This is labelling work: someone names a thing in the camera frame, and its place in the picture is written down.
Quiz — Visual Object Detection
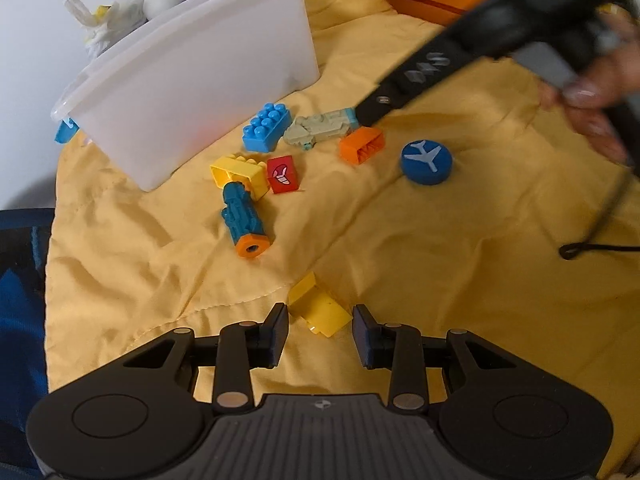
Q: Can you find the white plastic storage bin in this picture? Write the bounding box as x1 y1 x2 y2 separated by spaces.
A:
51 0 319 191

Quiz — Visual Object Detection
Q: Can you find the yellow long brick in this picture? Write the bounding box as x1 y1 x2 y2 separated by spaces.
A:
210 155 270 202

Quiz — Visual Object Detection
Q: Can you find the yellow cloth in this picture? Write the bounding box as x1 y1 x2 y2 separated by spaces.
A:
44 0 640 478

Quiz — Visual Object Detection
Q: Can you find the small red printed brick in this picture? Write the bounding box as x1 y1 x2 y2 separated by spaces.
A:
267 155 299 194

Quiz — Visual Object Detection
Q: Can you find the white plastic bag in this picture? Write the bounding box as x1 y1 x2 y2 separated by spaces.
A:
63 0 148 60

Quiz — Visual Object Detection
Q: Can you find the orange brick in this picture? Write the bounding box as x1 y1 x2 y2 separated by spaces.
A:
338 127 385 165

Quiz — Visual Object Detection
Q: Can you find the black cable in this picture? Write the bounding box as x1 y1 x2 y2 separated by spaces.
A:
557 173 640 261

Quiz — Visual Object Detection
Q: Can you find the grey green toy vehicle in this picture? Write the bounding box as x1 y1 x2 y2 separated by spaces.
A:
283 108 359 151

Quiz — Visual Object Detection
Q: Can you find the person right hand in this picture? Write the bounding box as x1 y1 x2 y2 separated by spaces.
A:
539 8 640 164

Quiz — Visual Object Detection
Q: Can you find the blue airplane disc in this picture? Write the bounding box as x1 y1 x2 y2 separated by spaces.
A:
400 140 454 185

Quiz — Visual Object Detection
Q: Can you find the light blue studded brick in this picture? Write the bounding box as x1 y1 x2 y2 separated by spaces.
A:
242 103 292 153

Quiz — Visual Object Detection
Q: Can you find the teal orange cylinder toy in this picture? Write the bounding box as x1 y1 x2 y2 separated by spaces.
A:
221 182 270 259

